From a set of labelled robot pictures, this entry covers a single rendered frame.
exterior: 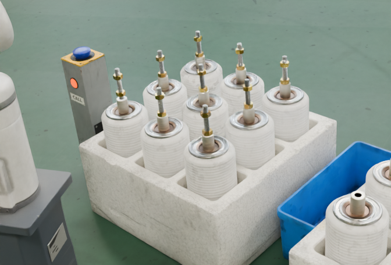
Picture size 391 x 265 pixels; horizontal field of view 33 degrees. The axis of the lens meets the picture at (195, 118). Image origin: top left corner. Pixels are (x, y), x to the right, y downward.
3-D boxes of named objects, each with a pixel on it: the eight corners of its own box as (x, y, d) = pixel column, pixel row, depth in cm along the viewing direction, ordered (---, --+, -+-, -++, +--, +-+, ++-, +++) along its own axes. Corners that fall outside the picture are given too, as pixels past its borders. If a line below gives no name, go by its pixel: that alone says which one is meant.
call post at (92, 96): (102, 183, 157) (80, 67, 141) (84, 174, 161) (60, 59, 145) (124, 169, 161) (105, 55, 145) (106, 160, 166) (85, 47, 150)
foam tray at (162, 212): (221, 289, 124) (215, 215, 115) (91, 211, 148) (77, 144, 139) (335, 188, 148) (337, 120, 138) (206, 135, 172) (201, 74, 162)
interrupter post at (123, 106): (119, 116, 134) (117, 101, 133) (116, 111, 136) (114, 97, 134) (131, 113, 135) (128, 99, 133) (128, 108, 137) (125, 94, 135)
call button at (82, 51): (81, 63, 143) (80, 54, 142) (70, 58, 146) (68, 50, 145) (95, 56, 146) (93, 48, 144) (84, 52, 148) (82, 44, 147)
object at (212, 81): (219, 121, 164) (213, 55, 155) (232, 139, 156) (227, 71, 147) (182, 129, 162) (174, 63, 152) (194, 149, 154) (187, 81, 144)
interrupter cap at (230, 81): (263, 76, 144) (263, 73, 143) (252, 92, 138) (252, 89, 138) (231, 72, 147) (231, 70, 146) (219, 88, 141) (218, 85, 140)
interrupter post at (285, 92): (288, 93, 136) (288, 79, 135) (292, 98, 134) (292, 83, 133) (277, 95, 136) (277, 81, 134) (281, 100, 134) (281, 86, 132)
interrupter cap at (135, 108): (110, 125, 131) (110, 122, 131) (102, 108, 138) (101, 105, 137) (146, 115, 133) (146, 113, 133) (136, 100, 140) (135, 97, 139)
